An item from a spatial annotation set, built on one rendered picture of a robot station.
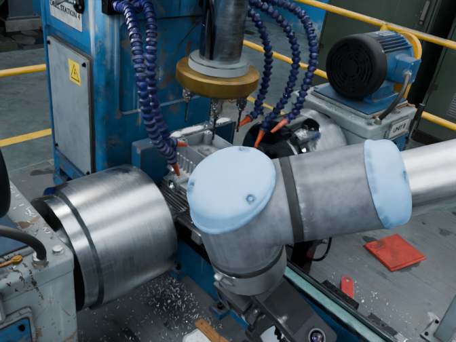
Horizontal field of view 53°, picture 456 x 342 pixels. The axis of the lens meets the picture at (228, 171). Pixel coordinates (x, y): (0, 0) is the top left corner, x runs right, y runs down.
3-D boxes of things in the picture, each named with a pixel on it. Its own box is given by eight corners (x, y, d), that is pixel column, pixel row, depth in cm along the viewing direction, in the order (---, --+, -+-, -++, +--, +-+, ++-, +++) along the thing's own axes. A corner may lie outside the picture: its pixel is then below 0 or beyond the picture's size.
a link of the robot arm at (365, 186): (379, 148, 54) (277, 167, 55) (407, 124, 43) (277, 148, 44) (397, 226, 53) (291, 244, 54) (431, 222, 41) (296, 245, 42)
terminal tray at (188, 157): (174, 165, 112) (175, 139, 108) (206, 154, 118) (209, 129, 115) (205, 188, 105) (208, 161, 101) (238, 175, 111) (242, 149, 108)
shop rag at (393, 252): (396, 235, 145) (397, 232, 145) (427, 259, 137) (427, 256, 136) (362, 245, 138) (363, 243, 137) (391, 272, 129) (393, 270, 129)
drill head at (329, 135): (214, 191, 133) (224, 112, 120) (301, 154, 159) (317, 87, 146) (278, 237, 118) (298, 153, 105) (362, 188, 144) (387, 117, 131)
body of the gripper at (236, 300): (255, 269, 69) (243, 223, 61) (298, 304, 65) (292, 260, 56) (219, 304, 67) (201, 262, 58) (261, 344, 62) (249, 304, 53)
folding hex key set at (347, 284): (351, 307, 116) (353, 301, 115) (339, 303, 117) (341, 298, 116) (351, 283, 124) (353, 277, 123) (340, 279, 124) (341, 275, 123)
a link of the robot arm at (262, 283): (300, 239, 52) (241, 298, 49) (302, 261, 56) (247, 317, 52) (245, 201, 57) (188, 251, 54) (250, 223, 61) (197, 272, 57)
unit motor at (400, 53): (298, 155, 151) (328, 27, 129) (352, 132, 172) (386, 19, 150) (363, 192, 137) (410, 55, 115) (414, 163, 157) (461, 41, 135)
